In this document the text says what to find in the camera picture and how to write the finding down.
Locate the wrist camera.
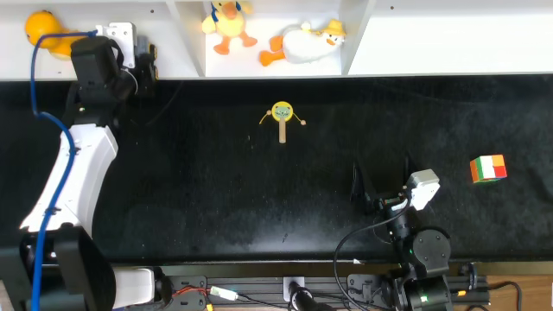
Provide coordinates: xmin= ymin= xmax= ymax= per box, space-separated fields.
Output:
xmin=95 ymin=22 xmax=137 ymax=69
xmin=404 ymin=168 xmax=442 ymax=212

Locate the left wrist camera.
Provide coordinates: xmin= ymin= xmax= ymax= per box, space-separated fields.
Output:
xmin=95 ymin=22 xmax=137 ymax=69

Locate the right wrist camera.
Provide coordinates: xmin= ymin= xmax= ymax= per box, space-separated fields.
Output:
xmin=404 ymin=168 xmax=442 ymax=212

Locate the white shelf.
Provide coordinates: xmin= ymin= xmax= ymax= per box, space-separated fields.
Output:
xmin=0 ymin=0 xmax=553 ymax=82

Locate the white plush goose with hat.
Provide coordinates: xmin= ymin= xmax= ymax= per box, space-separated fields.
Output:
xmin=258 ymin=18 xmax=347 ymax=67

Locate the yellow plush duck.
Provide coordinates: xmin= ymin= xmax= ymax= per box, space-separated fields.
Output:
xmin=201 ymin=0 xmax=258 ymax=56

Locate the mounting rail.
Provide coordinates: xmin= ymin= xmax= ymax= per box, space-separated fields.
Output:
xmin=155 ymin=262 xmax=524 ymax=311

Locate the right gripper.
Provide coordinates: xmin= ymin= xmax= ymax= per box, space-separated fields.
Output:
xmin=351 ymin=153 xmax=418 ymax=213

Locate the black cable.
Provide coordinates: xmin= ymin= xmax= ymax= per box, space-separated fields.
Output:
xmin=333 ymin=202 xmax=410 ymax=311

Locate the yellow rubber duck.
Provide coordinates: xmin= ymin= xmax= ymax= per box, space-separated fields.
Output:
xmin=24 ymin=10 xmax=86 ymax=60

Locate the grey and yellow toy truck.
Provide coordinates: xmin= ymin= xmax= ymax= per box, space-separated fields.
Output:
xmin=137 ymin=35 xmax=159 ymax=66

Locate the yellow rattle drum toy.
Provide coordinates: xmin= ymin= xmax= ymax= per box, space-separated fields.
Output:
xmin=258 ymin=100 xmax=308 ymax=144

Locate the blue cable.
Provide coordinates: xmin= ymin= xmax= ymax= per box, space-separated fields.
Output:
xmin=28 ymin=29 xmax=99 ymax=311

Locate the many-coloured puzzle cube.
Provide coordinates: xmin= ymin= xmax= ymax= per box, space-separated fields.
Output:
xmin=469 ymin=154 xmax=508 ymax=185

